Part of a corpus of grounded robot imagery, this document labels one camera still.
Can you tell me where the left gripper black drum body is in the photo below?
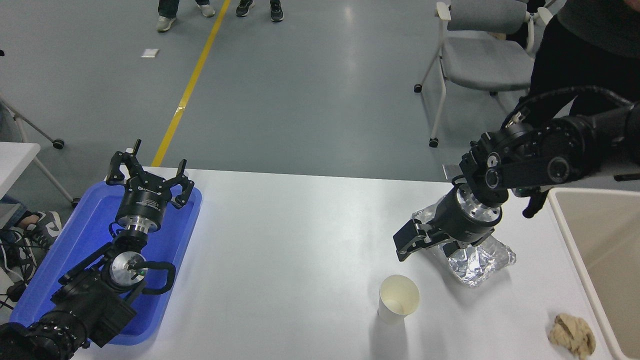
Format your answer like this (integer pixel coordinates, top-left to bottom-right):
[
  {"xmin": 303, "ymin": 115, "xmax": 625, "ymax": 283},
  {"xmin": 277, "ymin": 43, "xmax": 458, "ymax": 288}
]
[{"xmin": 116, "ymin": 180, "xmax": 172, "ymax": 225}]

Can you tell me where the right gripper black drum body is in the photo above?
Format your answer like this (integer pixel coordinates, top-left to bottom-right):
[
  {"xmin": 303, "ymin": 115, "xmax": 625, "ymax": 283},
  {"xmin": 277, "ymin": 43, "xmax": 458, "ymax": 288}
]
[{"xmin": 427, "ymin": 192, "xmax": 496, "ymax": 246}]

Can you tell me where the white paper cup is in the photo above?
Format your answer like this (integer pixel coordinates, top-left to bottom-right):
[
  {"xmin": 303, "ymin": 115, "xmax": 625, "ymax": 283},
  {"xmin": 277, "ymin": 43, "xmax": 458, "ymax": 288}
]
[{"xmin": 377, "ymin": 275, "xmax": 421, "ymax": 327}]

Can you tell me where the crumpled foil tray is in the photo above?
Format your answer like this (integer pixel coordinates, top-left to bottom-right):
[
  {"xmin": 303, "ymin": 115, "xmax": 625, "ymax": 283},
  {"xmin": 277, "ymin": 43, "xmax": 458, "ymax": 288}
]
[{"xmin": 411, "ymin": 195, "xmax": 517, "ymax": 288}]

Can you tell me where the blue plastic tray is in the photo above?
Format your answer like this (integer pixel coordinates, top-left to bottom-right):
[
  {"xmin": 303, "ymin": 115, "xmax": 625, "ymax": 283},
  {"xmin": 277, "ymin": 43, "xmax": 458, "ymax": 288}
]
[{"xmin": 9, "ymin": 180, "xmax": 203, "ymax": 347}]

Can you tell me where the white side table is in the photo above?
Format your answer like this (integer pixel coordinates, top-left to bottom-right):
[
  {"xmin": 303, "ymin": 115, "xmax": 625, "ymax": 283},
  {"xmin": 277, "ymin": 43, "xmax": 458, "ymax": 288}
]
[{"xmin": 0, "ymin": 92, "xmax": 82, "ymax": 208}]

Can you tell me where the crumpled tan paper ball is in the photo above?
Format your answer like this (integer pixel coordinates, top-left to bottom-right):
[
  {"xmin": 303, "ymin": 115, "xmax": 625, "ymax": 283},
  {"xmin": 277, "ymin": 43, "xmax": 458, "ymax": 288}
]
[{"xmin": 548, "ymin": 313, "xmax": 597, "ymax": 360}]

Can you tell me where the large pale bin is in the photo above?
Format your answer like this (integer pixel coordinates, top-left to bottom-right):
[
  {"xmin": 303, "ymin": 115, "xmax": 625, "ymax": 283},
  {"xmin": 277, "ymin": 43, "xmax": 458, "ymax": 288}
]
[{"xmin": 547, "ymin": 187, "xmax": 640, "ymax": 360}]

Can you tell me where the grey chair with white frame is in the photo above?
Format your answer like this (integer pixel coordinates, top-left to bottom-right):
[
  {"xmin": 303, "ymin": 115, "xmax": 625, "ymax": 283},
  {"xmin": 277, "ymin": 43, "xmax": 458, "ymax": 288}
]
[{"xmin": 414, "ymin": 0, "xmax": 557, "ymax": 147}]

